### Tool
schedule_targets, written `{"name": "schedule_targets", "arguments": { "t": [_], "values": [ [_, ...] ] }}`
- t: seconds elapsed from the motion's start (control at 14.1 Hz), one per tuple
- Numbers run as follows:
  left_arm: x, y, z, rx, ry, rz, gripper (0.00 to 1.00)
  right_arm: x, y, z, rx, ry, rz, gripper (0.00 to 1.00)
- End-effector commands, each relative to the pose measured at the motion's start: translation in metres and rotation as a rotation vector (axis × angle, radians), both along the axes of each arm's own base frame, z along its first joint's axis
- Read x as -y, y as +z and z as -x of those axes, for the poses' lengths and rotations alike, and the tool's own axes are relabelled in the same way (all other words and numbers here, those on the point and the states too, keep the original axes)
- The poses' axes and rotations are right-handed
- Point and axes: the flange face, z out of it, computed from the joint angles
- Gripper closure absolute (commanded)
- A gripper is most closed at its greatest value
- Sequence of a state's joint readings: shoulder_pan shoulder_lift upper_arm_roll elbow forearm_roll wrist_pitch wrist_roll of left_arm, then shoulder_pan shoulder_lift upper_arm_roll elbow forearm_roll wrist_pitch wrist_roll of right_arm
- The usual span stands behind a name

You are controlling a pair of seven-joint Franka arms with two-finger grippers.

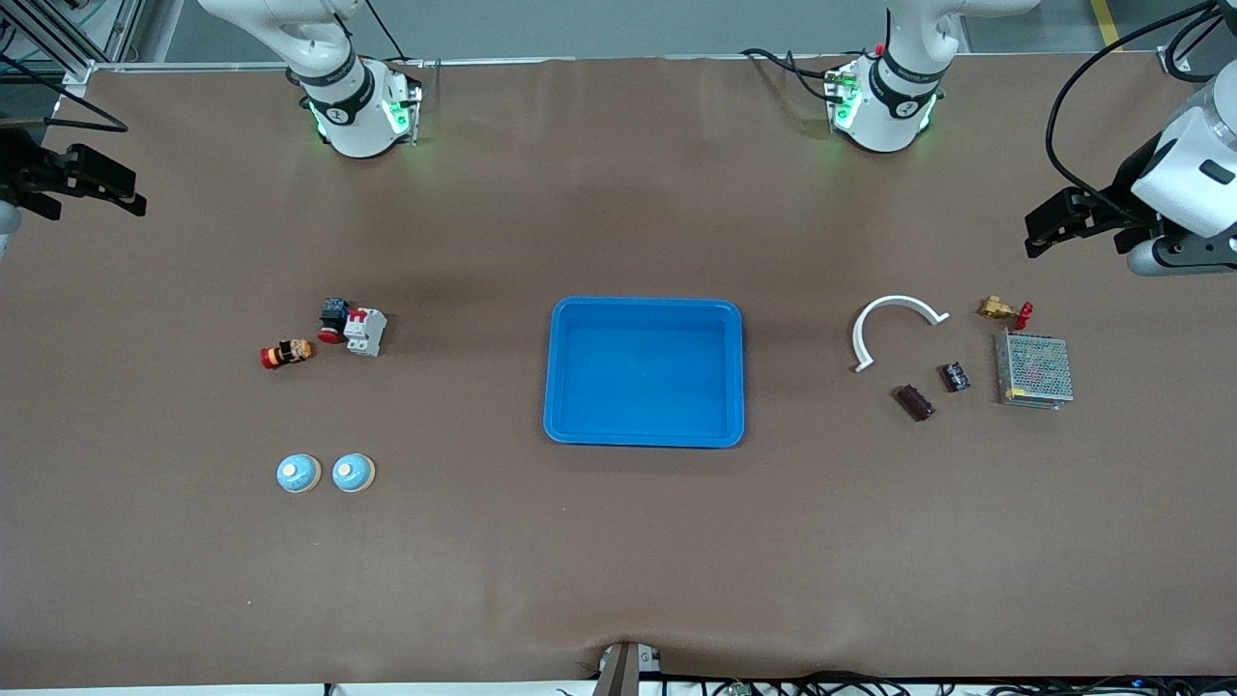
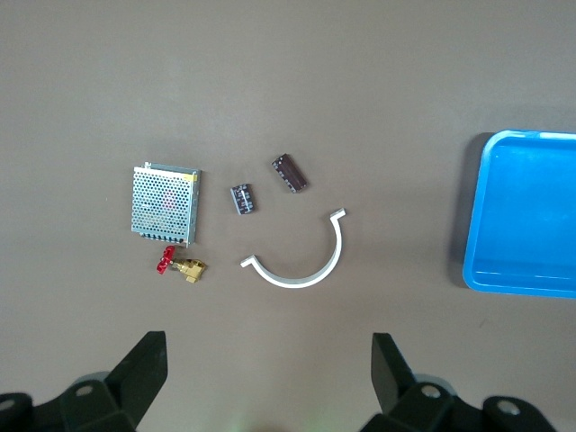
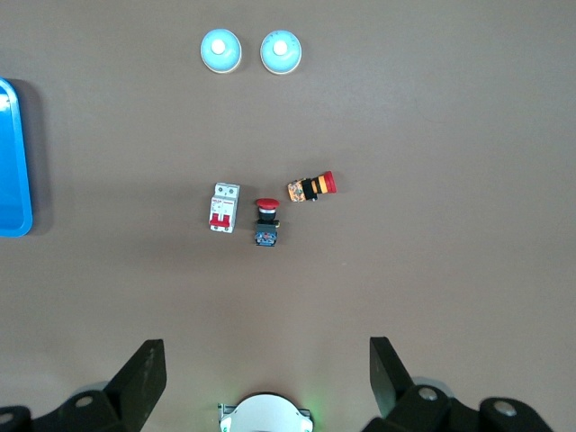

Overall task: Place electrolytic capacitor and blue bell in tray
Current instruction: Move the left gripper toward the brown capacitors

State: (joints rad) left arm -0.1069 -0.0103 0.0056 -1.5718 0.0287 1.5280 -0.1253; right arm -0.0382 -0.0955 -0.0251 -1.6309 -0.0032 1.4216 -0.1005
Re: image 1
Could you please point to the blue bell with cream base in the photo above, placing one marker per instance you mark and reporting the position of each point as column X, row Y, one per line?
column 353, row 473
column 298, row 474

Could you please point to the blue plastic tray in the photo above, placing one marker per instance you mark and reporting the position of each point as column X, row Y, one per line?
column 643, row 372

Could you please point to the white curved plastic clip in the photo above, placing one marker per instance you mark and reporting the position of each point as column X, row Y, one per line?
column 899, row 301

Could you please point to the aluminium frame profile with bracket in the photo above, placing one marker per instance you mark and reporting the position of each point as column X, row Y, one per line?
column 75, row 72
column 1172, row 60

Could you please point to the dark brown electrolytic capacitor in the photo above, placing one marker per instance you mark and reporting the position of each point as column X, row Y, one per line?
column 914, row 402
column 955, row 377

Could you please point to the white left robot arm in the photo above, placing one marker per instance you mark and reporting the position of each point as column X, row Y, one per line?
column 884, row 97

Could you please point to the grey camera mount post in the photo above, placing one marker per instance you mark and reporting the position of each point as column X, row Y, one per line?
column 628, row 667

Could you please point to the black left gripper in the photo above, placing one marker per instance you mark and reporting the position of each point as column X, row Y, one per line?
column 1124, row 183

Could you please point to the red mushroom push button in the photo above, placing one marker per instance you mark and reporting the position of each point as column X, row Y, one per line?
column 333, row 317

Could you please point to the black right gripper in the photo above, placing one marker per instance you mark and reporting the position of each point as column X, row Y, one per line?
column 21, row 166

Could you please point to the metal mesh power supply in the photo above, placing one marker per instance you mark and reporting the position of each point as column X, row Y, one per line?
column 1034, row 369

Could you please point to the red orange emergency stop button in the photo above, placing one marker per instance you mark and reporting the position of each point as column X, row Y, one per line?
column 286, row 354

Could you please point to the white red circuit breaker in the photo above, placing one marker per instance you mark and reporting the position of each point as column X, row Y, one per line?
column 365, row 332

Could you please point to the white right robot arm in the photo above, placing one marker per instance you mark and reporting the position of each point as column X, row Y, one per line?
column 353, row 101

